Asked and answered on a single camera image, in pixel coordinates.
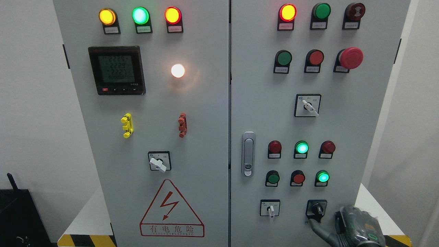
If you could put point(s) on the black rotary knob switch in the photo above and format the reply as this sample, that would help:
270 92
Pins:
315 209

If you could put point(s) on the dark red indicator left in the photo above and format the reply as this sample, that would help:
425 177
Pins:
274 149

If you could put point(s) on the dark red indicator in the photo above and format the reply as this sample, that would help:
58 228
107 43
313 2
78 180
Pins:
274 149
327 149

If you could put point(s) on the white indicator light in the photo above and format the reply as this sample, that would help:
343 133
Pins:
178 70

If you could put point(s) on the green push button lower row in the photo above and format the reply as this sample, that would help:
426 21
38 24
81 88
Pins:
272 178

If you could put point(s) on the grey left cabinet door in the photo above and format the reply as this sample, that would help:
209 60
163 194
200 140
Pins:
199 160

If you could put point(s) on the grey cabinet door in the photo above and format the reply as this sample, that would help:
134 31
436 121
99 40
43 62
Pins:
264 102
199 160

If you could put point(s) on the lit green indicator middle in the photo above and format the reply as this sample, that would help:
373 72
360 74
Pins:
301 149

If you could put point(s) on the green push button second row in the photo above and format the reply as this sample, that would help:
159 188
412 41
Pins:
282 61

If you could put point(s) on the red push button lower row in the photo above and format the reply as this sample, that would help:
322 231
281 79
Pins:
297 178

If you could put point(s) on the grey right cabinet door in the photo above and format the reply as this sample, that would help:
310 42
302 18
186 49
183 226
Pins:
264 102

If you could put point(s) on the red electric hazard warning sticker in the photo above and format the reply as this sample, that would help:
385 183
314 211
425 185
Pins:
170 215

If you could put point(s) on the dark red indicator right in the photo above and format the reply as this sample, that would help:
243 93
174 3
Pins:
327 149

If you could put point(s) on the black digital power meter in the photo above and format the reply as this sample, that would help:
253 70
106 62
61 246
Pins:
117 70

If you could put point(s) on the red push button second row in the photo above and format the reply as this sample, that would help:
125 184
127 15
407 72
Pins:
313 61

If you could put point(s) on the lit green button lower row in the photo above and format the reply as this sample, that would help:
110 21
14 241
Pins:
321 179

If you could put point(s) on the red indicator light top left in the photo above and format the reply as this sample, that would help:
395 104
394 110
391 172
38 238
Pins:
173 18

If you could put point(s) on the lit red indicator right door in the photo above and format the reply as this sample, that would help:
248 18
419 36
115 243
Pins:
286 17

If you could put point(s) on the green indicator light top left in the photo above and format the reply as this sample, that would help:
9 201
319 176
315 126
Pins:
142 20

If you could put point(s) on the red emergency stop button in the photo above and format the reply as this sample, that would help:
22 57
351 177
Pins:
348 59

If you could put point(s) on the green push button top right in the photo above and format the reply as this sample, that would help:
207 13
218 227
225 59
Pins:
319 16

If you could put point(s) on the yellow indicator light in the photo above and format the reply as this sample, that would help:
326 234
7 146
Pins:
110 21

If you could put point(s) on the white platform with hazard stripes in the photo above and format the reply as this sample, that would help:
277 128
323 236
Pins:
92 227

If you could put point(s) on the dark red buzzer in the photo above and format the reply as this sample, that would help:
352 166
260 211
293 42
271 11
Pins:
353 15

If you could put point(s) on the black box with antenna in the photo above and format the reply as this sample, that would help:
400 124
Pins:
20 222

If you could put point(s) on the silver cabinet door handle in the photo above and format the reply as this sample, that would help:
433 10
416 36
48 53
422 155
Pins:
247 154

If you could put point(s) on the white selector switch left door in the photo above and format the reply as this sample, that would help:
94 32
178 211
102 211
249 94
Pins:
159 161

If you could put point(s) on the white selector switch upper right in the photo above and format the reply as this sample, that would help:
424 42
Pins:
307 105

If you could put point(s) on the white selector switch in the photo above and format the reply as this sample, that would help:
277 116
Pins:
307 105
269 208

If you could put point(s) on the white selector switch lower right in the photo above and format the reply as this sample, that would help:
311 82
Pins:
269 208

